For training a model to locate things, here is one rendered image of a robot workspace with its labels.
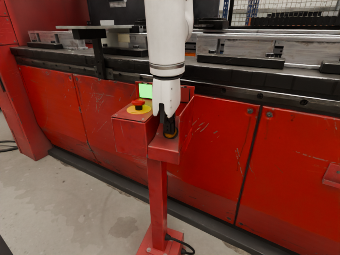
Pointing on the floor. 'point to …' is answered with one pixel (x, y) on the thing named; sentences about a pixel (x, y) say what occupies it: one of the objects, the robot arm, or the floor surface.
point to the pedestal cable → (180, 243)
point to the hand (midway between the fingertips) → (169, 126)
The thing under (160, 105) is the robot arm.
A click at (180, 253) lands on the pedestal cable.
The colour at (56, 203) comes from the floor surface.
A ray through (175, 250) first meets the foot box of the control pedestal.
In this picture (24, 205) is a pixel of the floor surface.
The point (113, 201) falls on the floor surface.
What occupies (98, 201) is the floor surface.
